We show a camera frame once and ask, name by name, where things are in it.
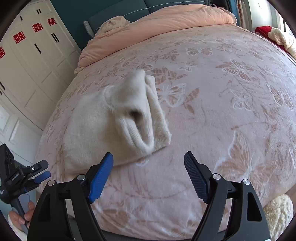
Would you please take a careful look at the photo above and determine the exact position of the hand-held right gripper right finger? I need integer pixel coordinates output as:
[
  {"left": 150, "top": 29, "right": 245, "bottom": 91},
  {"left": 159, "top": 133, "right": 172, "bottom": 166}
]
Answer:
[{"left": 184, "top": 151, "right": 271, "bottom": 241}]

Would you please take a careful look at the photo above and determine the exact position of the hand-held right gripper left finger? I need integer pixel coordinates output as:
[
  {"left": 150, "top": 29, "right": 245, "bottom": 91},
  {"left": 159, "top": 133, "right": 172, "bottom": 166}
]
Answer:
[{"left": 26, "top": 152, "right": 114, "bottom": 241}]

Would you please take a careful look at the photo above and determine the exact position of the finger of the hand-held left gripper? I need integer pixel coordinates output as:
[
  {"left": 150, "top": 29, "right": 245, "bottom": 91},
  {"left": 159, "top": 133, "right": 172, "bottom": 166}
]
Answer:
[
  {"left": 22, "top": 159, "right": 49, "bottom": 178},
  {"left": 25, "top": 171, "right": 51, "bottom": 192}
]

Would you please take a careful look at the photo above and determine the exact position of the cream sweater with black hearts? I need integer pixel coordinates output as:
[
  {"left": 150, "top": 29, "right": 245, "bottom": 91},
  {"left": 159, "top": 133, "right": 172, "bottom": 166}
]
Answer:
[{"left": 62, "top": 69, "right": 172, "bottom": 173}]

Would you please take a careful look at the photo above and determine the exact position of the person's left hand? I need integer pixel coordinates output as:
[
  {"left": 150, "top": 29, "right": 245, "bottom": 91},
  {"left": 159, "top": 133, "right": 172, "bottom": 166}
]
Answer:
[{"left": 10, "top": 200, "right": 36, "bottom": 231}]

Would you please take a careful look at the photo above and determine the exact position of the pink butterfly blanket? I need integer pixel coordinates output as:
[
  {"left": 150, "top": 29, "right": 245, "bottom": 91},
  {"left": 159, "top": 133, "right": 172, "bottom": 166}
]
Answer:
[{"left": 35, "top": 24, "right": 296, "bottom": 240}]

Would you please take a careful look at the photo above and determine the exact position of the cream fuzzy sleeve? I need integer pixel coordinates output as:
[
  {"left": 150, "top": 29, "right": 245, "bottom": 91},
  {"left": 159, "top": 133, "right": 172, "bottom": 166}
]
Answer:
[{"left": 262, "top": 194, "right": 294, "bottom": 241}]

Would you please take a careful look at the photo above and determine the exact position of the white wardrobe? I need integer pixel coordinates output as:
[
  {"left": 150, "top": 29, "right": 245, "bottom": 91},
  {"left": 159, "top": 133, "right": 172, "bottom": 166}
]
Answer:
[{"left": 0, "top": 0, "right": 81, "bottom": 167}]

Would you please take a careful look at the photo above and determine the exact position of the cream rumpled towel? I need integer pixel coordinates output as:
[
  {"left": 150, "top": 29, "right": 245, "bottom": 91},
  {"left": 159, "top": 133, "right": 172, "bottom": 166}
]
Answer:
[{"left": 95, "top": 16, "right": 130, "bottom": 35}]

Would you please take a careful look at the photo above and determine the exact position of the peach duvet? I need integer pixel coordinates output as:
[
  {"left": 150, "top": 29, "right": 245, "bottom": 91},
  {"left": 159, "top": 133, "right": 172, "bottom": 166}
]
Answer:
[{"left": 74, "top": 4, "right": 237, "bottom": 75}]

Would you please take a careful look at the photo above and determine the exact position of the red cushion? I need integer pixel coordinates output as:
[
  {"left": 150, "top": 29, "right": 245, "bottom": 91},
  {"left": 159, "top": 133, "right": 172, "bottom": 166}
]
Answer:
[{"left": 254, "top": 26, "right": 296, "bottom": 56}]

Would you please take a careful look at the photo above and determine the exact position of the cream knitted cloth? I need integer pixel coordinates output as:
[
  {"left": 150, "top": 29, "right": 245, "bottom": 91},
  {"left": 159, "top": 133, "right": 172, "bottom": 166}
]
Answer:
[{"left": 268, "top": 27, "right": 296, "bottom": 58}]

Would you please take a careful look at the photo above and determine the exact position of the teal padded headboard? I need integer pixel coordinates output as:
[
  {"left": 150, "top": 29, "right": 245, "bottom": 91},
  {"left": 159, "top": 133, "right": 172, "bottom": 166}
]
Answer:
[{"left": 83, "top": 0, "right": 208, "bottom": 39}]

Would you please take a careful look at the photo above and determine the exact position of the window curtain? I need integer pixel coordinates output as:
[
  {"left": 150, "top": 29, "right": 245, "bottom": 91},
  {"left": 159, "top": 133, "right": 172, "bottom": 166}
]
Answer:
[{"left": 233, "top": 0, "right": 253, "bottom": 30}]

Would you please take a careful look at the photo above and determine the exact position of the window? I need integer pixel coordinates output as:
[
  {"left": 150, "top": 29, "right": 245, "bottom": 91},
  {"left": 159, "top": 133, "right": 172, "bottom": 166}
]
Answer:
[{"left": 270, "top": 5, "right": 293, "bottom": 33}]

